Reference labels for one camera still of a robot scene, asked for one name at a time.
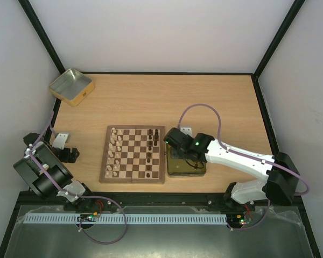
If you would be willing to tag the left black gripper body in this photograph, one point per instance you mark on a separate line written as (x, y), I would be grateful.
(65, 158)

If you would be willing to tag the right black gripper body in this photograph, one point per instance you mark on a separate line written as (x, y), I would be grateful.
(187, 155)

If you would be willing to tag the gold tin lid tray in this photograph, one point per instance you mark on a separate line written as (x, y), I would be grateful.
(178, 167)

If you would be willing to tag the wooden chess board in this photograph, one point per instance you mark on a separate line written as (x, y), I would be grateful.
(133, 154)

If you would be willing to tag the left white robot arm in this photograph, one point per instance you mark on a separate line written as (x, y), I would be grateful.
(43, 169)

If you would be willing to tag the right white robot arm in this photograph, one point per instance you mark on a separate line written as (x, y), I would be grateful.
(273, 179)

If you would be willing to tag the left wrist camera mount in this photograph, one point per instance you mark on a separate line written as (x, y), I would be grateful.
(60, 140)

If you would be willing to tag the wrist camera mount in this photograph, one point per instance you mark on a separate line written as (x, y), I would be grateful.
(186, 130)
(60, 140)

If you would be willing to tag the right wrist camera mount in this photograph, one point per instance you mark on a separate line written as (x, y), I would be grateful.
(186, 130)

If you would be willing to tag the black metal frame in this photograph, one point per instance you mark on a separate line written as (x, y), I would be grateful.
(289, 18)

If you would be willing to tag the grey slotted cable duct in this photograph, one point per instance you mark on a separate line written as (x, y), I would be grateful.
(130, 219)

